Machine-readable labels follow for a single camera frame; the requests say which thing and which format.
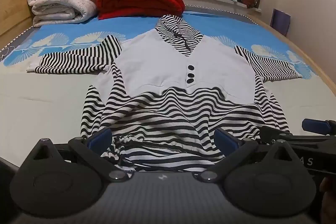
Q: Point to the person's right hand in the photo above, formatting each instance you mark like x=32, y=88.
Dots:
x=329, y=190

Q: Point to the wooden headboard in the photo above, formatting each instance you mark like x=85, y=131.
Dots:
x=15, y=6

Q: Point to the striped hooded top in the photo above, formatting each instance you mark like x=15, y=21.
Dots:
x=157, y=69

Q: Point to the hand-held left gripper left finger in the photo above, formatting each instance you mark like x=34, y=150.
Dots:
x=99, y=141

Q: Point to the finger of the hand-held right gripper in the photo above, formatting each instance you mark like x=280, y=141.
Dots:
x=273, y=134
x=313, y=125

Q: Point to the purple box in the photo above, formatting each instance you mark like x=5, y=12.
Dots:
x=280, y=22

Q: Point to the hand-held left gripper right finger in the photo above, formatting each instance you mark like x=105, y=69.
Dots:
x=225, y=141

